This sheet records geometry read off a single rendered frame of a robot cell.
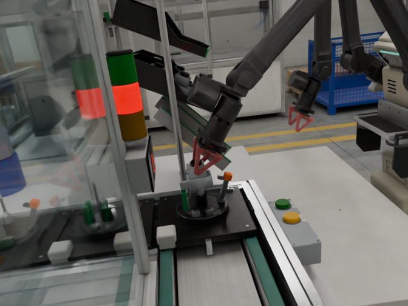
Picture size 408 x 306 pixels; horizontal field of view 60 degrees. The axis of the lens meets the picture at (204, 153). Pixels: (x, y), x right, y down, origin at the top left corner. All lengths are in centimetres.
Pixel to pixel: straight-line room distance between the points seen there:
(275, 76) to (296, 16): 418
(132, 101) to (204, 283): 42
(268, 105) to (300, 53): 488
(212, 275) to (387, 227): 53
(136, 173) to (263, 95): 453
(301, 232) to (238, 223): 15
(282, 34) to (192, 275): 60
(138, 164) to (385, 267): 64
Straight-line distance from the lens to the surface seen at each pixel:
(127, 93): 62
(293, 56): 985
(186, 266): 87
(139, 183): 64
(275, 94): 514
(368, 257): 99
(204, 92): 82
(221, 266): 85
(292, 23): 92
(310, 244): 84
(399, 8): 109
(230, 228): 88
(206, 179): 88
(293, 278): 75
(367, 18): 1052
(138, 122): 64
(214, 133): 84
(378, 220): 114
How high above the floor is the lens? 145
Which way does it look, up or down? 21 degrees down
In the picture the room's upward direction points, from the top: 6 degrees counter-clockwise
